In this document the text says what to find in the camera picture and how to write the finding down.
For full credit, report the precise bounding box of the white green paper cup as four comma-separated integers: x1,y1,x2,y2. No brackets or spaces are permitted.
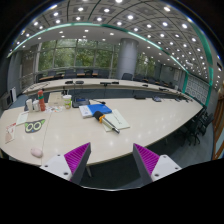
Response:
63,95,72,109

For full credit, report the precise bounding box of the white paper sheet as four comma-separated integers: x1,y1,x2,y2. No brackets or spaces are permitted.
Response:
16,111,29,125

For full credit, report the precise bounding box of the black office chair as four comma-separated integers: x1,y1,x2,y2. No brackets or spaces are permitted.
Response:
175,106,214,145

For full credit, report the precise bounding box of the beige cardboard box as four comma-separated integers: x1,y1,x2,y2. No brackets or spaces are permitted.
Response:
48,92,63,106

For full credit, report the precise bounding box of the grey round pillar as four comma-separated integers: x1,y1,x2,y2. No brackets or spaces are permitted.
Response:
116,38,138,79

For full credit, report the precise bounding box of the red orange bottle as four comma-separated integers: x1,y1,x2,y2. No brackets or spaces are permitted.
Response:
38,90,45,111

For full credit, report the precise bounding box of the red white leaflet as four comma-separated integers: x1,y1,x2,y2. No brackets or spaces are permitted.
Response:
5,123,16,143

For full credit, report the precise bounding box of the pink computer mouse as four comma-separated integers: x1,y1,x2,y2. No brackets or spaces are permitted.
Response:
30,148,43,158

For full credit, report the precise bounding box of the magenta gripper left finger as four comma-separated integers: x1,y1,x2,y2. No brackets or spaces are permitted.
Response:
41,143,91,184

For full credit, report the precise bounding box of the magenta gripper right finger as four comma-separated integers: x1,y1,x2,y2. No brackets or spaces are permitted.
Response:
133,143,181,183

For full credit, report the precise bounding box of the pale green paper sheet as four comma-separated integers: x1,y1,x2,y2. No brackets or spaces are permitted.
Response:
105,109,130,130

